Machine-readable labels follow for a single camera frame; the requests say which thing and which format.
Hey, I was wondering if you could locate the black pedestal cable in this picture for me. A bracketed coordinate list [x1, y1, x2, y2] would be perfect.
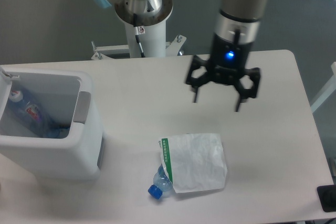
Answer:
[132, 13, 146, 58]

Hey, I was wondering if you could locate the black device at table edge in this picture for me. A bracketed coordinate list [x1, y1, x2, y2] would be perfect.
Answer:
[317, 185, 335, 212]

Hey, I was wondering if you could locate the crushed blue-capped plastic bottle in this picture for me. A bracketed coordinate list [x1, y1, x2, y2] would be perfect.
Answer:
[148, 165, 173, 200]

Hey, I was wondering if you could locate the white frame at right edge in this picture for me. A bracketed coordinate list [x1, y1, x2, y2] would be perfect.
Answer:
[310, 62, 335, 113]

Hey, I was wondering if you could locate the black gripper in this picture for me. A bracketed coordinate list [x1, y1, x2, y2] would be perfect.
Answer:
[185, 34, 260, 112]

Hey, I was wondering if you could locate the white green paper bag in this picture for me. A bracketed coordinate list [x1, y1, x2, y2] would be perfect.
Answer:
[159, 133, 227, 194]

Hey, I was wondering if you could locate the white push-top trash can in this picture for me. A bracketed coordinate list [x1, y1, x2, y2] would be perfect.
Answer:
[1, 66, 104, 180]

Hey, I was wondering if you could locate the white pedestal base frame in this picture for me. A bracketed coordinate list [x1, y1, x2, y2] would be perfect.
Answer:
[91, 34, 187, 60]

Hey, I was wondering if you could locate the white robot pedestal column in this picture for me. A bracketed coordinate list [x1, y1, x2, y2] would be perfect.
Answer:
[124, 21, 166, 58]

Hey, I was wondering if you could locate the plastic bottle inside trash can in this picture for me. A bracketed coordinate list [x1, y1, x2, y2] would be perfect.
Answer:
[8, 89, 60, 138]

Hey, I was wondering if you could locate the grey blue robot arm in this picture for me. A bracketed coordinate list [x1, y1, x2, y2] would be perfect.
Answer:
[94, 0, 267, 103]

